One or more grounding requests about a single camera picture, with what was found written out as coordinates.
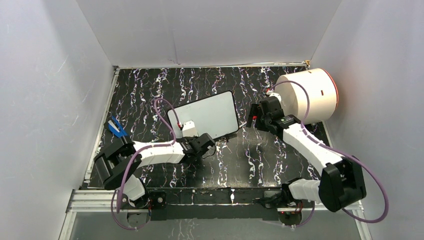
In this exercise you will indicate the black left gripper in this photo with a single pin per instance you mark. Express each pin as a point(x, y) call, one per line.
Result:
point(190, 139)

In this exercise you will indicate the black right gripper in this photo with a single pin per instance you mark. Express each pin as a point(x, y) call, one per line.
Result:
point(256, 110)

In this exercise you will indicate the small white whiteboard black frame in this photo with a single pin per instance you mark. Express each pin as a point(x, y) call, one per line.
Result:
point(215, 115)

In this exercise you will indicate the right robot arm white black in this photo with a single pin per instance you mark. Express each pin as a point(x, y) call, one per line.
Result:
point(341, 180)

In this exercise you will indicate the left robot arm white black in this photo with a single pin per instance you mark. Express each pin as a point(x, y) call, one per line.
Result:
point(117, 163)

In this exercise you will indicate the white cylindrical drum red rim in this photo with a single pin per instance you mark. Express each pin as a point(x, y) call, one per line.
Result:
point(310, 95)

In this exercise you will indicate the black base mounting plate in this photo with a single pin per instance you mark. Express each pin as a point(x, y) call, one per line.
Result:
point(217, 203)

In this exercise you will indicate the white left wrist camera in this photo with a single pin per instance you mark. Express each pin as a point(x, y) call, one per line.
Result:
point(186, 129)

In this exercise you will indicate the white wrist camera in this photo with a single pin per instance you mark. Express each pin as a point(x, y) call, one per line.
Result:
point(272, 95)
point(186, 129)

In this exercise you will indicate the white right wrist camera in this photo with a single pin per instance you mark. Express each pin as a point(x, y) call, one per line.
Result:
point(272, 95)

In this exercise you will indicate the aluminium front frame rail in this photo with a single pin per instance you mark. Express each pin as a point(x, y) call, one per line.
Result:
point(89, 217)

